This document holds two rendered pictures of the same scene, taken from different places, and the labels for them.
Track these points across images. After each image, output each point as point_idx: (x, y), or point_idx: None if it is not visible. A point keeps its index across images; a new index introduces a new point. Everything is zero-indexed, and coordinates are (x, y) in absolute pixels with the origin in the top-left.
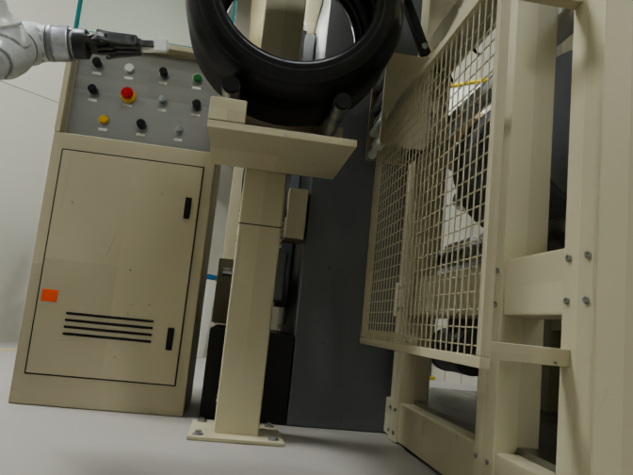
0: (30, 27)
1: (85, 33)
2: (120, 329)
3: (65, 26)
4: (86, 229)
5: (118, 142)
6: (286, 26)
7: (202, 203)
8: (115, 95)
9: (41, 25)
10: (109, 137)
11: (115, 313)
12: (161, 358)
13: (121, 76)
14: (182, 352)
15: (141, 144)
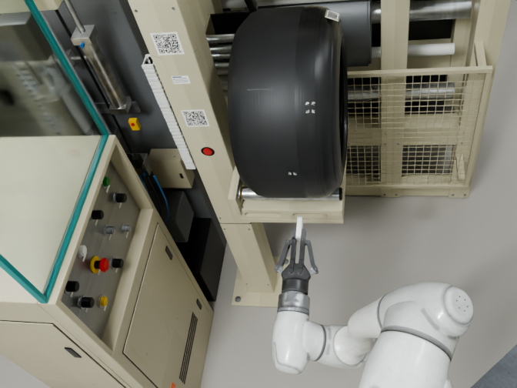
0: (313, 324)
1: (307, 281)
2: (190, 339)
3: (305, 296)
4: (158, 347)
5: (131, 293)
6: (216, 90)
7: (168, 239)
8: (91, 279)
9: (303, 316)
10: (111, 301)
11: (186, 339)
12: (201, 314)
13: (81, 264)
14: (201, 298)
15: (137, 271)
